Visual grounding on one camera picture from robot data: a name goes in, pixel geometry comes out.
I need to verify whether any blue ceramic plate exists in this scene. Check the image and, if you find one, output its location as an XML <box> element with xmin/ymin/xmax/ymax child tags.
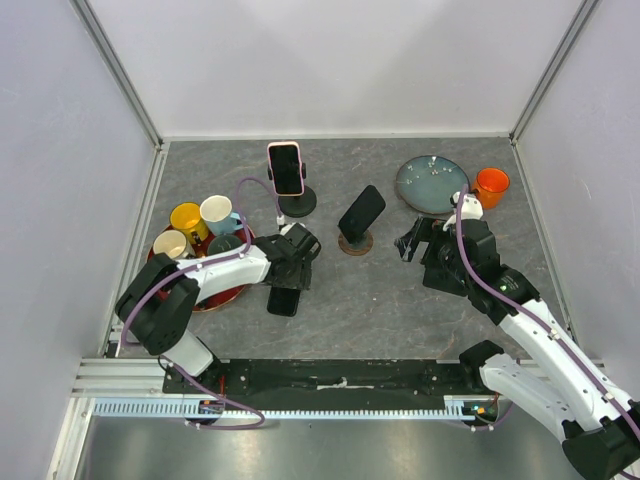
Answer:
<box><xmin>395</xmin><ymin>155</ymin><xmax>469</xmax><ymax>215</ymax></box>

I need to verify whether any dark green mug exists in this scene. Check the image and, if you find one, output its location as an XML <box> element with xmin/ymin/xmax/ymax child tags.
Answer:
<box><xmin>206</xmin><ymin>234</ymin><xmax>247</xmax><ymax>260</ymax></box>

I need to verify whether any black round phone stand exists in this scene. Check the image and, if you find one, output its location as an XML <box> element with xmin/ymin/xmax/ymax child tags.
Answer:
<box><xmin>267</xmin><ymin>161</ymin><xmax>317</xmax><ymax>218</ymax></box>

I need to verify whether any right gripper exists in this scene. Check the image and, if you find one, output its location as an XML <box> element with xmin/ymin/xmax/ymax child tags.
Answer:
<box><xmin>394</xmin><ymin>214</ymin><xmax>473</xmax><ymax>284</ymax></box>

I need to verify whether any pink case phone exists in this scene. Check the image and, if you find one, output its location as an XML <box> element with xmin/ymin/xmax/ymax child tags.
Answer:
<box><xmin>267</xmin><ymin>141</ymin><xmax>304</xmax><ymax>196</ymax></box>

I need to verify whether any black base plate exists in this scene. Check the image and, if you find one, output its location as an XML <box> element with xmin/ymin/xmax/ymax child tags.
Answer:
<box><xmin>162</xmin><ymin>357</ymin><xmax>521</xmax><ymax>412</ymax></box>

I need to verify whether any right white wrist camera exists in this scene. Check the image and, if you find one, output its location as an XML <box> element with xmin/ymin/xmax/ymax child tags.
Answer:
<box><xmin>442</xmin><ymin>192</ymin><xmax>484</xmax><ymax>231</ymax></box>

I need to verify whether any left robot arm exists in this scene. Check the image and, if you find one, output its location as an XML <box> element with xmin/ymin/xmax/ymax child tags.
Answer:
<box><xmin>115</xmin><ymin>223</ymin><xmax>321</xmax><ymax>393</ymax></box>

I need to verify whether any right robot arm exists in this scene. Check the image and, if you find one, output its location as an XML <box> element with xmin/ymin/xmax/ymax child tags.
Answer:
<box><xmin>394</xmin><ymin>217</ymin><xmax>639</xmax><ymax>479</ymax></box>

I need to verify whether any white mug light blue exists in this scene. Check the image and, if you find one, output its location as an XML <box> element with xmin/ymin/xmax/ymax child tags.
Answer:
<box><xmin>199</xmin><ymin>195</ymin><xmax>244</xmax><ymax>236</ymax></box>

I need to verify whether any copper base phone stand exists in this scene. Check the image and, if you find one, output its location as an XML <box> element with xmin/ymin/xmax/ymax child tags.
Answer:
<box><xmin>338</xmin><ymin>230</ymin><xmax>374</xmax><ymax>256</ymax></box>

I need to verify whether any yellow mug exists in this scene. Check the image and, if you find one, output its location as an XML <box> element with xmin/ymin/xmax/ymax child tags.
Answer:
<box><xmin>169</xmin><ymin>202</ymin><xmax>210</xmax><ymax>245</ymax></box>

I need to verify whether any cream mug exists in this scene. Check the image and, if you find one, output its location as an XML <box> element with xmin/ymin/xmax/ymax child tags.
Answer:
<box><xmin>152</xmin><ymin>230</ymin><xmax>196</xmax><ymax>260</ymax></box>

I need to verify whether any grey cable duct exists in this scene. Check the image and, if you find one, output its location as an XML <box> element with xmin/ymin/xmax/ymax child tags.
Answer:
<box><xmin>93</xmin><ymin>398</ymin><xmax>480</xmax><ymax>421</ymax></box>

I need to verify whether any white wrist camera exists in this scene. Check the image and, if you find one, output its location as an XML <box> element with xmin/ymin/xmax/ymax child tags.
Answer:
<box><xmin>276</xmin><ymin>215</ymin><xmax>296</xmax><ymax>235</ymax></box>
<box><xmin>442</xmin><ymin>192</ymin><xmax>484</xmax><ymax>231</ymax></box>

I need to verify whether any black wedge phone stand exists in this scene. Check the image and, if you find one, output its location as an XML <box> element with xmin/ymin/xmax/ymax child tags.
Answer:
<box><xmin>421</xmin><ymin>247</ymin><xmax>469</xmax><ymax>297</ymax></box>

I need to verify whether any black phone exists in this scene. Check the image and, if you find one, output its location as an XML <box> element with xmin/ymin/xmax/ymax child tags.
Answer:
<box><xmin>338</xmin><ymin>185</ymin><xmax>386</xmax><ymax>241</ymax></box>
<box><xmin>267</xmin><ymin>286</ymin><xmax>301</xmax><ymax>317</ymax></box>

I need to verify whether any red round tray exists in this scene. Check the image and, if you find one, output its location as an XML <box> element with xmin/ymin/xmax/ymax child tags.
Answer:
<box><xmin>147</xmin><ymin>225</ymin><xmax>247</xmax><ymax>313</ymax></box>

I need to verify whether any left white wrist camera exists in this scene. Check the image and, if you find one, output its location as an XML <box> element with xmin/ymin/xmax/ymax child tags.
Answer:
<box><xmin>276</xmin><ymin>215</ymin><xmax>296</xmax><ymax>235</ymax></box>

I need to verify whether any orange mug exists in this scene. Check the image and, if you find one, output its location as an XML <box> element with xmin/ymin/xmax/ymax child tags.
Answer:
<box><xmin>471</xmin><ymin>167</ymin><xmax>510</xmax><ymax>210</ymax></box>

